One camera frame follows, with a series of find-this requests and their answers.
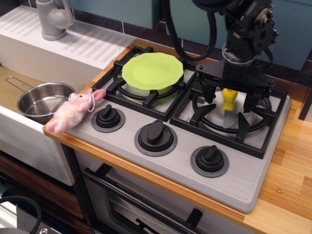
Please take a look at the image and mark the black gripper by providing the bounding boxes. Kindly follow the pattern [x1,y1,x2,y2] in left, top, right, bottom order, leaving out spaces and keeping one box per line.
[196,60,275,113]

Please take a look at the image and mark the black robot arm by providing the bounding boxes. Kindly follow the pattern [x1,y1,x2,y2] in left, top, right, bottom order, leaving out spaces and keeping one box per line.
[194,0,278,113]

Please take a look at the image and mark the black right burner grate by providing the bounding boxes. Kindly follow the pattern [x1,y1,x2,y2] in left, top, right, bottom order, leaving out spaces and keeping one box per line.
[170,72,288,158]

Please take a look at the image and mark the black burner grate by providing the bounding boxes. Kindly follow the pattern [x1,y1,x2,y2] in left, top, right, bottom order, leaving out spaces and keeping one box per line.
[170,72,288,158]
[93,46,196,121]

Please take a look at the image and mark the grey toy stove top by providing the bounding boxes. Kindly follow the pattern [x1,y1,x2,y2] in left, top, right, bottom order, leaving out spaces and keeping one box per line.
[63,45,293,214]

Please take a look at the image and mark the black right stove knob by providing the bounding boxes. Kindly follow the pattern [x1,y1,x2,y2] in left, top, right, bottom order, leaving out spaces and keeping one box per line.
[191,145,230,178]

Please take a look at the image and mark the black stove knob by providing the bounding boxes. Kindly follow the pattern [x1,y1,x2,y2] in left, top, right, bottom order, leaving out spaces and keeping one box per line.
[134,119,177,157]
[91,104,125,133]
[191,145,230,178]

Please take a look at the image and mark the black left burner grate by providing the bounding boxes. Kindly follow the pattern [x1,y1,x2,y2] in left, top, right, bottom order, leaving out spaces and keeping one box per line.
[93,46,196,121]

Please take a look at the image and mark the green plastic plate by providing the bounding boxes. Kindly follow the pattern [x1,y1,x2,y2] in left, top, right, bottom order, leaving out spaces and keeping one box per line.
[122,52,184,90]

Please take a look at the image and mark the black middle stove knob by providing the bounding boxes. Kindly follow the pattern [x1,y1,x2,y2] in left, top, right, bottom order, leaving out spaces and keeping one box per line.
[134,119,177,157]

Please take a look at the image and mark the black left stove knob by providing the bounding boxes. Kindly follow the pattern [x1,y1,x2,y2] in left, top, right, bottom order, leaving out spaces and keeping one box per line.
[91,104,125,133]

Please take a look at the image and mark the white sink unit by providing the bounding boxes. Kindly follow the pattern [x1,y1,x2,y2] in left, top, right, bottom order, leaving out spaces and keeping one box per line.
[0,5,134,186]

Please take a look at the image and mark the toy oven door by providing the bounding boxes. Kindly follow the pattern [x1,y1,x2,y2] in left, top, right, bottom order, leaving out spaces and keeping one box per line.
[82,164,211,234]

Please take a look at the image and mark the pink plush bunny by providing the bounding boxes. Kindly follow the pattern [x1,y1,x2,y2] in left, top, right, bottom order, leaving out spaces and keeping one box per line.
[46,88,106,135]

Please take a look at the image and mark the stainless steel pot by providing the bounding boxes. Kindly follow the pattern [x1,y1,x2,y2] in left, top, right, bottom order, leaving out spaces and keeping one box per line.
[5,76,75,125]

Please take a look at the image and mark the grey toy faucet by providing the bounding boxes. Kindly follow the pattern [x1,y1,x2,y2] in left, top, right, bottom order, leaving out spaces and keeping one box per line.
[36,0,74,41]

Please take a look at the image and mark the yellow handled toy knife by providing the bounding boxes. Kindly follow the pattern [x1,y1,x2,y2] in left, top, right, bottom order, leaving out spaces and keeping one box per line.
[222,88,238,129]

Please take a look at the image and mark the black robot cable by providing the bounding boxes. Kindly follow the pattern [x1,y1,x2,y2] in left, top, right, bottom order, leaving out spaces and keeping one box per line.
[161,0,218,61]

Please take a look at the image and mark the black braided cable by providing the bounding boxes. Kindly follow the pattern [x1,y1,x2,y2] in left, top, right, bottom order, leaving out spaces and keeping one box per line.
[0,195,41,234]

